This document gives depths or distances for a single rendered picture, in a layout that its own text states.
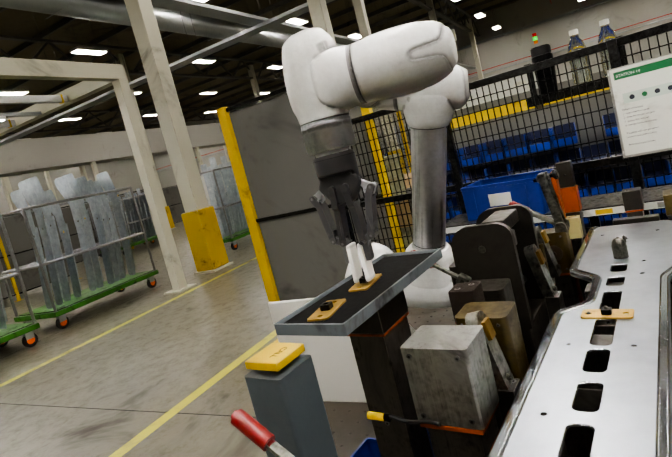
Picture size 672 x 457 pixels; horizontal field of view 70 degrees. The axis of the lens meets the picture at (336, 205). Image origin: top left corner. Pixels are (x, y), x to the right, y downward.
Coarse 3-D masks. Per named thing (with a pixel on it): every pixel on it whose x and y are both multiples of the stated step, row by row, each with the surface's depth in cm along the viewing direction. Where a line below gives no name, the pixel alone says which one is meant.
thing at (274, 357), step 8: (272, 344) 69; (280, 344) 68; (288, 344) 68; (296, 344) 67; (264, 352) 67; (272, 352) 66; (280, 352) 65; (288, 352) 65; (296, 352) 65; (248, 360) 65; (256, 360) 65; (264, 360) 64; (272, 360) 63; (280, 360) 63; (288, 360) 64; (248, 368) 65; (256, 368) 64; (264, 368) 63; (272, 368) 63; (280, 368) 62
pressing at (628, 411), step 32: (640, 224) 137; (576, 256) 122; (608, 256) 118; (640, 256) 112; (608, 288) 99; (640, 288) 95; (576, 320) 88; (608, 320) 86; (640, 320) 82; (544, 352) 79; (576, 352) 77; (608, 352) 76; (640, 352) 73; (544, 384) 71; (576, 384) 69; (608, 384) 67; (640, 384) 65; (512, 416) 65; (544, 416) 64; (576, 416) 62; (608, 416) 60; (640, 416) 59; (512, 448) 59; (544, 448) 58; (608, 448) 55; (640, 448) 54
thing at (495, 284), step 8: (472, 280) 100; (480, 280) 99; (488, 280) 98; (496, 280) 96; (504, 280) 95; (488, 288) 93; (496, 288) 92; (504, 288) 92; (488, 296) 92; (496, 296) 91; (504, 296) 91; (512, 296) 95
